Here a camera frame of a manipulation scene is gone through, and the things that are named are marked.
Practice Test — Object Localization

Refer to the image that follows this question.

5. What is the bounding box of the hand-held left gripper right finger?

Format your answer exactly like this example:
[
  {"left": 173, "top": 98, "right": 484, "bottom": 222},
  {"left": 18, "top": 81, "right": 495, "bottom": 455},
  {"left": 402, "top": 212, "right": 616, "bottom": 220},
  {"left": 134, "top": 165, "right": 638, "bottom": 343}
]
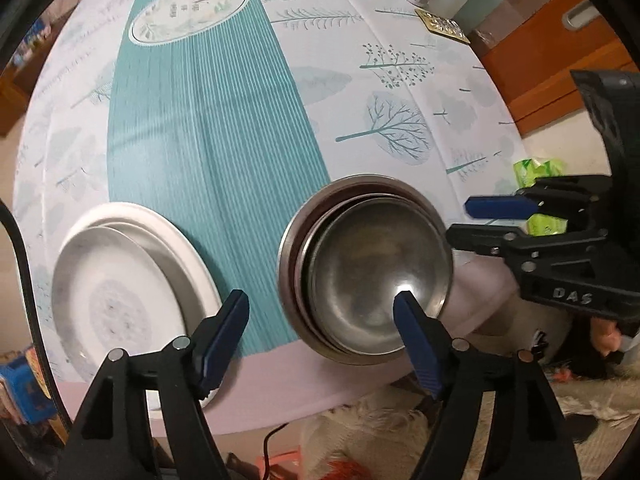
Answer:
[{"left": 392, "top": 292, "right": 583, "bottom": 480}]

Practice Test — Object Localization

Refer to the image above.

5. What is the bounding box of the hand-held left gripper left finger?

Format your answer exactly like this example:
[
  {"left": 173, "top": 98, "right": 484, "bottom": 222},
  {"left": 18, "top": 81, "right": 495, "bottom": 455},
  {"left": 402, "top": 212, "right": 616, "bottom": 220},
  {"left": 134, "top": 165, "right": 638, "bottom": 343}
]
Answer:
[{"left": 57, "top": 289, "right": 251, "bottom": 480}]

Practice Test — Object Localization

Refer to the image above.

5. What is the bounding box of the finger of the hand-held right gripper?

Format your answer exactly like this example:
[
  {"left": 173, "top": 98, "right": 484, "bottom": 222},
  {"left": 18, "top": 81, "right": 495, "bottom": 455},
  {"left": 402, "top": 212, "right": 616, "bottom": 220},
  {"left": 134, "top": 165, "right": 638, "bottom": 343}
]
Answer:
[
  {"left": 464, "top": 194, "right": 543, "bottom": 221},
  {"left": 446, "top": 222, "right": 523, "bottom": 257}
]

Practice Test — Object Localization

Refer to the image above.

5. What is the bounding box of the small steel bowl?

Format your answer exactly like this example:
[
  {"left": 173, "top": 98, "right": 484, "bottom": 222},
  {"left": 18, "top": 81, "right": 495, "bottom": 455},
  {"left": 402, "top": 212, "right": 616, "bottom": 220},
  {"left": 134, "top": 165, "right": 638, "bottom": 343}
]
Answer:
[{"left": 306, "top": 197, "right": 453, "bottom": 353}]

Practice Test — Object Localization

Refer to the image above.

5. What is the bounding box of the pink steel-lined bowl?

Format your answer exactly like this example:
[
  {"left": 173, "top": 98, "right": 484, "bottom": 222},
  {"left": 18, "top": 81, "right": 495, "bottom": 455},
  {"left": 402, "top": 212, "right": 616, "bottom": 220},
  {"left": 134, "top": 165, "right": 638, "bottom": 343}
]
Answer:
[{"left": 276, "top": 175, "right": 453, "bottom": 367}]

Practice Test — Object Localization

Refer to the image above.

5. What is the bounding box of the teal steel-lined bowl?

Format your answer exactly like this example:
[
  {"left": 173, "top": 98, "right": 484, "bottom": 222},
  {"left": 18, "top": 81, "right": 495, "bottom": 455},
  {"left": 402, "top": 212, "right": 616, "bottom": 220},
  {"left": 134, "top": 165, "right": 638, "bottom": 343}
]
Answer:
[{"left": 296, "top": 191, "right": 441, "bottom": 356}]

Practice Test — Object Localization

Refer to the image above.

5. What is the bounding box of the plain white plate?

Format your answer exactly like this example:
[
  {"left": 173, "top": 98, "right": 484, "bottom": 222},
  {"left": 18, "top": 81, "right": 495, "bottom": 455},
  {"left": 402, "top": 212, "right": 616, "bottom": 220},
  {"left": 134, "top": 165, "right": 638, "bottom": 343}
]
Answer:
[{"left": 70, "top": 202, "right": 223, "bottom": 408}]

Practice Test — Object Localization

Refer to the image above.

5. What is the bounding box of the white plate with grey print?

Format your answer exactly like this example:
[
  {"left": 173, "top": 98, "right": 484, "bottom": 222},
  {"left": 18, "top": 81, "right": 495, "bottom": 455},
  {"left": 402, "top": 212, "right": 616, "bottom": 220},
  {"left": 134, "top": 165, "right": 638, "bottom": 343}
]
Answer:
[{"left": 51, "top": 226, "right": 193, "bottom": 385}]

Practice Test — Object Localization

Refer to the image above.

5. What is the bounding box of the person's right hand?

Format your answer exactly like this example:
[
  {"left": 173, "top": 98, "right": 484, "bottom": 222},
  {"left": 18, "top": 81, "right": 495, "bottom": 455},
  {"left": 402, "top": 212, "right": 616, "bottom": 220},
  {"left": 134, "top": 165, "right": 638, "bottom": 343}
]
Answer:
[{"left": 590, "top": 316, "right": 627, "bottom": 359}]

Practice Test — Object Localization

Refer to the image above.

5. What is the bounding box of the green tissue packet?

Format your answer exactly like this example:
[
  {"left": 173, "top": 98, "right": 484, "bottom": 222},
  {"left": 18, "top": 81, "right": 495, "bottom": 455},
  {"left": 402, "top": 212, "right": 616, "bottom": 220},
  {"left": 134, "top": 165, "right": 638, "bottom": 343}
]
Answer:
[{"left": 514, "top": 158, "right": 569, "bottom": 237}]

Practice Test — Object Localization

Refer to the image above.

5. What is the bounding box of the cream fluffy garment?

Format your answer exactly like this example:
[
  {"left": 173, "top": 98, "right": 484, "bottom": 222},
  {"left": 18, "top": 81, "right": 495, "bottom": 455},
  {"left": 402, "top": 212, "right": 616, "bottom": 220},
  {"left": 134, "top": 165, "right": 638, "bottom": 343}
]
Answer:
[{"left": 300, "top": 377, "right": 640, "bottom": 480}]

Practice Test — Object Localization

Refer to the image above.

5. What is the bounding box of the orange wooden cabinet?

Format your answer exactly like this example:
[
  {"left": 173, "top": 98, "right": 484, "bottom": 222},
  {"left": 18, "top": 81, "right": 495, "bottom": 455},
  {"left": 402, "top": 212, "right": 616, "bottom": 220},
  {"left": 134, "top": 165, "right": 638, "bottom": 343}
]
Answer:
[{"left": 472, "top": 0, "right": 640, "bottom": 136}]

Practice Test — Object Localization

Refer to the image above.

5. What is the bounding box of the gold blister pack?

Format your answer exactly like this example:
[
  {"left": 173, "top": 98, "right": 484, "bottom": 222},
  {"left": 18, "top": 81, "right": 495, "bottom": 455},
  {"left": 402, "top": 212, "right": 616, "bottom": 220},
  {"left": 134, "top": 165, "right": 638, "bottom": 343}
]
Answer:
[{"left": 414, "top": 8, "right": 472, "bottom": 44}]

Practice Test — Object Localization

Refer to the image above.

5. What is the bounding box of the tree print tablecloth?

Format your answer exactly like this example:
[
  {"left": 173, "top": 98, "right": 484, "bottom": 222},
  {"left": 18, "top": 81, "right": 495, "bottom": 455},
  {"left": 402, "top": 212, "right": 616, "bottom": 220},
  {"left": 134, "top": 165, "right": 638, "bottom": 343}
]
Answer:
[{"left": 12, "top": 0, "right": 531, "bottom": 436}]

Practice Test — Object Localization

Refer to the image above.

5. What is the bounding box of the thin black cable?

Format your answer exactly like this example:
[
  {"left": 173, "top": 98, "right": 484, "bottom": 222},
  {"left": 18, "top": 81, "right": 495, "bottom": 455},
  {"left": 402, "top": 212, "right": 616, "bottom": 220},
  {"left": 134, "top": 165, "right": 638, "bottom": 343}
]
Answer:
[{"left": 262, "top": 422, "right": 292, "bottom": 480}]

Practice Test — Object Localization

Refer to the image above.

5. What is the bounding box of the thick black cable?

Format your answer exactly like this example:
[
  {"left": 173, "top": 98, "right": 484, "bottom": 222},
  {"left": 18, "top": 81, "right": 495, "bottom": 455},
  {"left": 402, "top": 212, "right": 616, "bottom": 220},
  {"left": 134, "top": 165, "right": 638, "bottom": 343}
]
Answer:
[{"left": 0, "top": 199, "right": 71, "bottom": 442}]

